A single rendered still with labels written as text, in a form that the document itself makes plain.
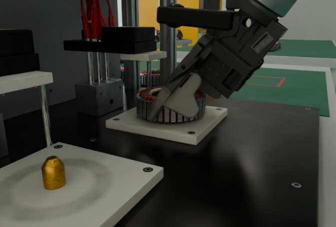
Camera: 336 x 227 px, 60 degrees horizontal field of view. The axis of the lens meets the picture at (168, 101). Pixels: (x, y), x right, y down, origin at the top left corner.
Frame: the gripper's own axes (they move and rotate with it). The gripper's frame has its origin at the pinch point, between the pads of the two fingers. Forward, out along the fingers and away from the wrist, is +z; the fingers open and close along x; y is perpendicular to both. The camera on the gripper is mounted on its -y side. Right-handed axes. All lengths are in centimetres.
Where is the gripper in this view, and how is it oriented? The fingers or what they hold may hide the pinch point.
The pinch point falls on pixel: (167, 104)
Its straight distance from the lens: 47.7
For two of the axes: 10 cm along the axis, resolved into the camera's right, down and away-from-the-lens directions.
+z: -5.1, 7.3, 4.6
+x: 4.5, -2.3, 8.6
